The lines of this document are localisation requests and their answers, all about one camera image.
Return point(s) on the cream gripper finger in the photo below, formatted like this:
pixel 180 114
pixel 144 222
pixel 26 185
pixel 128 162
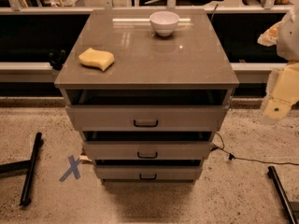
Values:
pixel 273 109

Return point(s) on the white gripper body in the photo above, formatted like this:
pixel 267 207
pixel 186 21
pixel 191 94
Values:
pixel 289 41

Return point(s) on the grey bottom drawer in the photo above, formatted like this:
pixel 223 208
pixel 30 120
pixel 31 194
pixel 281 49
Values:
pixel 145 173

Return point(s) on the grey drawer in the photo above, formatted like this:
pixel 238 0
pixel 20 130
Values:
pixel 146 118
pixel 147 150
pixel 145 173

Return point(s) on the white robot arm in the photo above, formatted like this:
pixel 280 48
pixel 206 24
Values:
pixel 285 35

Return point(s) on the grey drawer cabinet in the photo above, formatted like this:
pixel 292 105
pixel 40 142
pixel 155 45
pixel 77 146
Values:
pixel 187 68

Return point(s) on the grey middle drawer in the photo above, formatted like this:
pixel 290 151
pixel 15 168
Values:
pixel 147 150

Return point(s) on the grey top drawer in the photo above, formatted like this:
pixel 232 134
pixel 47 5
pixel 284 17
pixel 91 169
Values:
pixel 146 118

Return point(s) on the black stand leg right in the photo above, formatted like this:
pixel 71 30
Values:
pixel 291 209

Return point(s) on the black stand leg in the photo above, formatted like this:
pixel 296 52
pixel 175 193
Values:
pixel 28 167
pixel 291 209

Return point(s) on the white bowl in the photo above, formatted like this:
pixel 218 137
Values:
pixel 164 23

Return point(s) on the yellow sponge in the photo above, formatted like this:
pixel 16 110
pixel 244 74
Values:
pixel 96 58

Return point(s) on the blue tape cross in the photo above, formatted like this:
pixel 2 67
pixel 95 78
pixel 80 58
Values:
pixel 72 170

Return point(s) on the black stand leg left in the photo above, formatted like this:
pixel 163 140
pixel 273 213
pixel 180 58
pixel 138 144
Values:
pixel 28 167

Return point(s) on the black clamp on rail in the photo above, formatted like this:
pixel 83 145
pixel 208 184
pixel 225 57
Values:
pixel 57 59

